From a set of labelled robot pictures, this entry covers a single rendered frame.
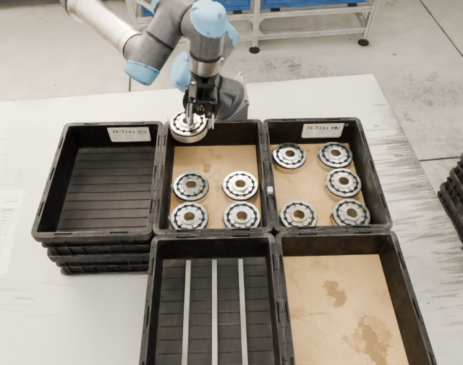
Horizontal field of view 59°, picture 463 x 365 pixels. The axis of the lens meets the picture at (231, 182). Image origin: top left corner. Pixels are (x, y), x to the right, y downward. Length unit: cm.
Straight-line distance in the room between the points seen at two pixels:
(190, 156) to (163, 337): 56
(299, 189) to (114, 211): 54
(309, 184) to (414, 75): 207
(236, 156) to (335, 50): 209
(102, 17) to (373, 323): 99
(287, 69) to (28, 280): 224
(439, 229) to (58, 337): 115
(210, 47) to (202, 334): 65
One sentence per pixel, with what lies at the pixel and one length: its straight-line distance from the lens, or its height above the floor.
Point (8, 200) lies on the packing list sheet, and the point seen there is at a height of 70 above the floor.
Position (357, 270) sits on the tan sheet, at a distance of 112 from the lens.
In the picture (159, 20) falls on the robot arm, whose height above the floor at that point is 130.
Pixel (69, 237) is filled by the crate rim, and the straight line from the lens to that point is 109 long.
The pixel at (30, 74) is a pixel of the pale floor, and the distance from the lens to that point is 326.
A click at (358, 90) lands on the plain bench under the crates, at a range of 180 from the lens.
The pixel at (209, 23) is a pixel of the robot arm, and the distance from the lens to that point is 90.
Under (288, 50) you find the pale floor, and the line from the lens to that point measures 321.
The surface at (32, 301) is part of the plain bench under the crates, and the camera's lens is 131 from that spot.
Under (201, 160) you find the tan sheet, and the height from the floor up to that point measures 83.
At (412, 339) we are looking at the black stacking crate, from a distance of 104.
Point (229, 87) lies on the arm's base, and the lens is 141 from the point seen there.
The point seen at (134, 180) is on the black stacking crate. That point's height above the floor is 83.
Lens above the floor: 180
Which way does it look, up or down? 52 degrees down
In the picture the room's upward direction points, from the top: straight up
